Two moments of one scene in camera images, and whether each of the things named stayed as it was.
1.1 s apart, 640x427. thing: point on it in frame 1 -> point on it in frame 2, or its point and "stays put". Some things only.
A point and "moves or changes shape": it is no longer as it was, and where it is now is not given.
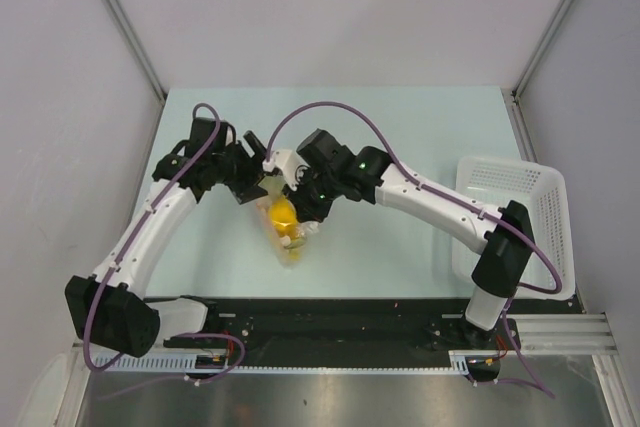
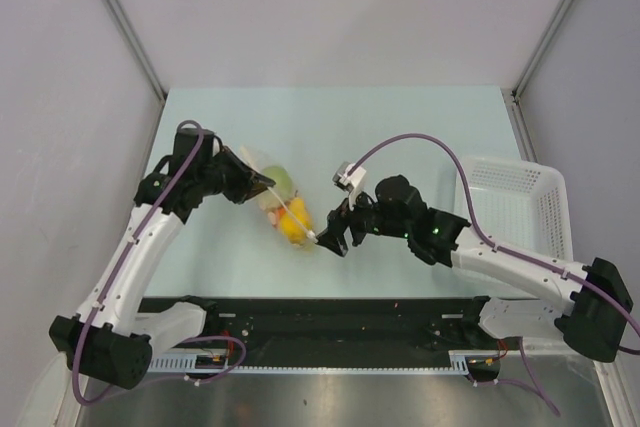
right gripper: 307,211 -> 339,219
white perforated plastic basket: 499,181 stays put
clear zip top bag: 280,219 moves or changes shape
